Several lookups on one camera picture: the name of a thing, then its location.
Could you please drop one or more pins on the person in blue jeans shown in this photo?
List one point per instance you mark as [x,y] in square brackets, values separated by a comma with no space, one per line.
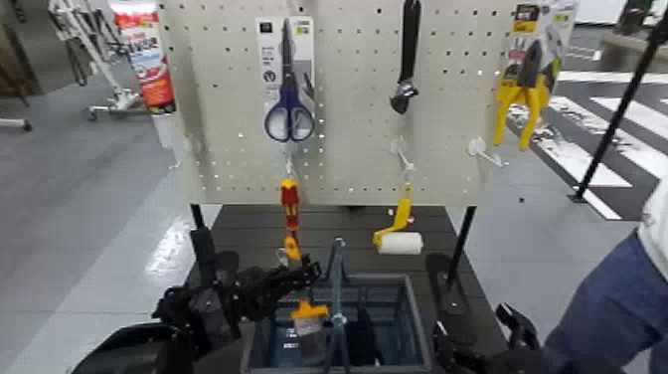
[621,308]

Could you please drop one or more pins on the pliers package card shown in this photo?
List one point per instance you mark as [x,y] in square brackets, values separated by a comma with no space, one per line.
[527,15]

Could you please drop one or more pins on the white wheeled metal frame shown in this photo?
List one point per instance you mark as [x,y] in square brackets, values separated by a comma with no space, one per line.
[99,52]

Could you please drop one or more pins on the brown wooden cabinet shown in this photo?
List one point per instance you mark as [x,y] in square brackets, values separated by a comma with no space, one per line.
[15,47]

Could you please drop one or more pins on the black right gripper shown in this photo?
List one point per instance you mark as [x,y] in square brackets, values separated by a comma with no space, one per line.
[514,364]

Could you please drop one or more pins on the white scissors package card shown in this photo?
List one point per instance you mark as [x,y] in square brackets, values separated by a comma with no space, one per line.
[268,57]

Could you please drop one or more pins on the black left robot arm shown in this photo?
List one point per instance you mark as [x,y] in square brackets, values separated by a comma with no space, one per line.
[156,350]

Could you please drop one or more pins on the red white banner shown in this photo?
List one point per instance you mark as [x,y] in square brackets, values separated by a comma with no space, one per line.
[151,62]

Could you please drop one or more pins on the red yellow screwdriver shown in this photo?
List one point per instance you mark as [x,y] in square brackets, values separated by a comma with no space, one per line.
[290,201]

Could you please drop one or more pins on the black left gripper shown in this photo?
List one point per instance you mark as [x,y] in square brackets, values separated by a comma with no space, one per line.
[258,295]

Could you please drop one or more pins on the beige pegboard panel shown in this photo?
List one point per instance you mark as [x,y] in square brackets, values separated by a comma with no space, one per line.
[355,156]

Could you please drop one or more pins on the black tripod pole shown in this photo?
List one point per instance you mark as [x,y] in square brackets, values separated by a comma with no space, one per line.
[616,120]

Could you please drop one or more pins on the yellow paint brush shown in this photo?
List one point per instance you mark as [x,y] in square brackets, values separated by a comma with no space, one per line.
[309,334]

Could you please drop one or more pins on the black adjustable wrench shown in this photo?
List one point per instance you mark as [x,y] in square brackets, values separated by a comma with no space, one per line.
[409,47]

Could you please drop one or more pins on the clear plastic pegboard hook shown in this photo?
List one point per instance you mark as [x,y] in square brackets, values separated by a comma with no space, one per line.
[290,164]
[187,146]
[402,151]
[477,148]

